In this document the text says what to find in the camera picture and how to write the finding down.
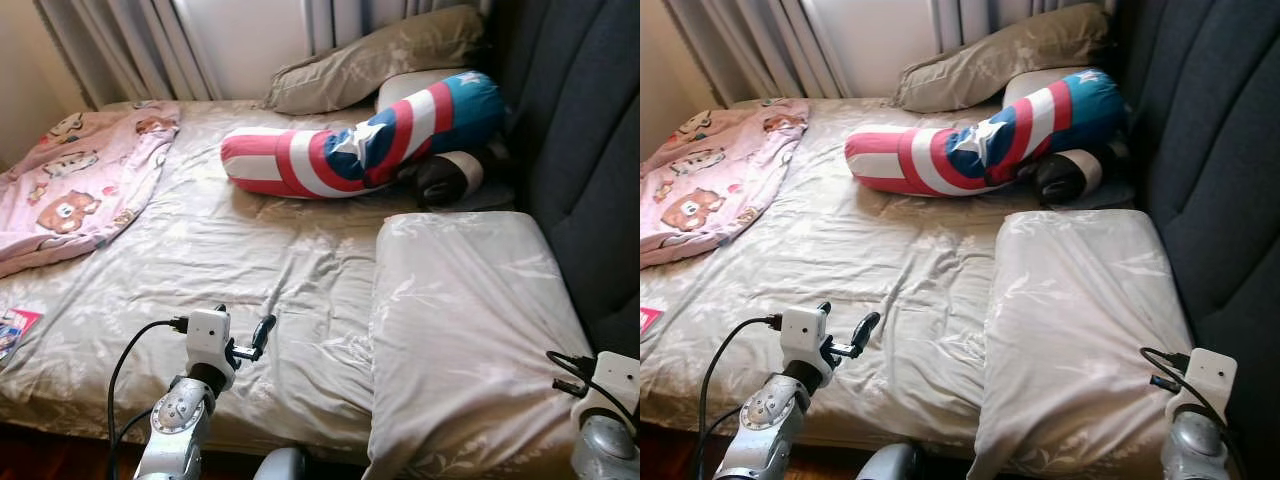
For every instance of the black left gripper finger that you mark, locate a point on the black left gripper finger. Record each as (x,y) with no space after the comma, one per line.
(867,334)
(264,336)

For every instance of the colourful magazine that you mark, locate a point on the colourful magazine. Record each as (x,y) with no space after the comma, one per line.
(649,318)
(18,325)

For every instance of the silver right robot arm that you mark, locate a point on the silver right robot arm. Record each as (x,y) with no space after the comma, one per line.
(600,450)
(1195,450)

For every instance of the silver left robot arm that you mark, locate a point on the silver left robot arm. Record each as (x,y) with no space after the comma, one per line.
(175,420)
(765,415)

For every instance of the grey floral bed sheet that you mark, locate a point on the grey floral bed sheet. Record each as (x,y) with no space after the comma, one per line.
(250,260)
(880,260)

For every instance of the red white blue star bolster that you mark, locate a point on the red white blue star bolster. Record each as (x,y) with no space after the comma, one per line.
(300,160)
(920,160)

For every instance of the pink cartoon blanket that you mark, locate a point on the pink cartoon blanket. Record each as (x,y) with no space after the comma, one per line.
(720,185)
(90,190)

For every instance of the black and beige roll cushion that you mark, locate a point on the black and beige roll cushion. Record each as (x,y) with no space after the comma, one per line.
(1065,178)
(440,180)

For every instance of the white pillow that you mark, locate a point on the white pillow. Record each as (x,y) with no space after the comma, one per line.
(405,88)
(1030,85)

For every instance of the bright white window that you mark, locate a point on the bright white window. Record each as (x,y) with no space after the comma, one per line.
(870,45)
(250,45)

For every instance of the olive pillow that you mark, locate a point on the olive pillow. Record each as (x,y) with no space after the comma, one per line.
(1000,62)
(370,65)

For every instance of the grey striped curtain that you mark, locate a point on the grey striped curtain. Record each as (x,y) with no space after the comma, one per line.
(110,40)
(740,40)
(340,20)
(965,20)

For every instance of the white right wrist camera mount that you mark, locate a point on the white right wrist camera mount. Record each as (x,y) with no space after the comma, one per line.
(615,380)
(1210,378)

